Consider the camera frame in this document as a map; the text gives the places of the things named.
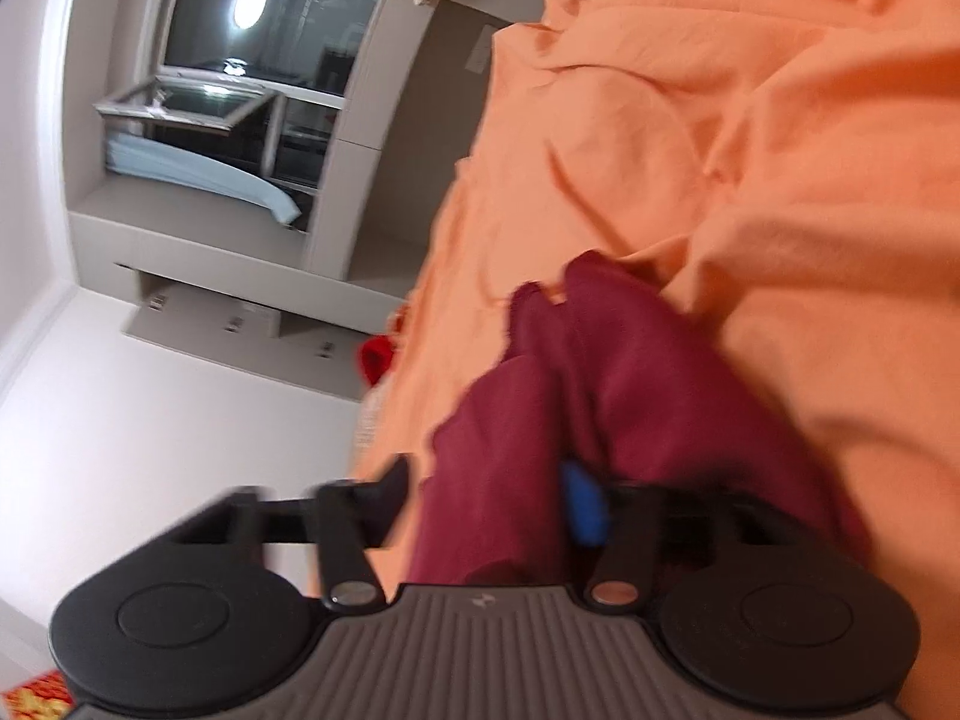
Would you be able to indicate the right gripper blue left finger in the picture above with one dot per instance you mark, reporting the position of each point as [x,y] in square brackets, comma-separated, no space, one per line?
[363,512]

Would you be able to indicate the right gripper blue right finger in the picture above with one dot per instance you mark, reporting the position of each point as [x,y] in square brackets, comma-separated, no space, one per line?
[588,505]

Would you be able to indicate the dark red long-sleeve garment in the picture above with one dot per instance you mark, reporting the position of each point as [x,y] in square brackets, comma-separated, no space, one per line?
[615,380]

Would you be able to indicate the floral patterned pillow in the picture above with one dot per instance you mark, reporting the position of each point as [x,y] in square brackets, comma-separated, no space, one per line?
[369,411]

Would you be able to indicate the small bright red cloth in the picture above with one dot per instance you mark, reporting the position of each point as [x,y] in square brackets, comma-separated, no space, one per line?
[375,357]

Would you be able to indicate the grey built-in desk cabinet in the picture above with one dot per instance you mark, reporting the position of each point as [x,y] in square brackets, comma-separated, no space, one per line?
[358,109]

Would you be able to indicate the orange bed sheet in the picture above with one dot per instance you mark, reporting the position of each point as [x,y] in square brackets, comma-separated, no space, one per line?
[787,170]

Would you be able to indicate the light blue curtain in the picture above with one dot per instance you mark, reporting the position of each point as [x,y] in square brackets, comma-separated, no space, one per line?
[134,156]

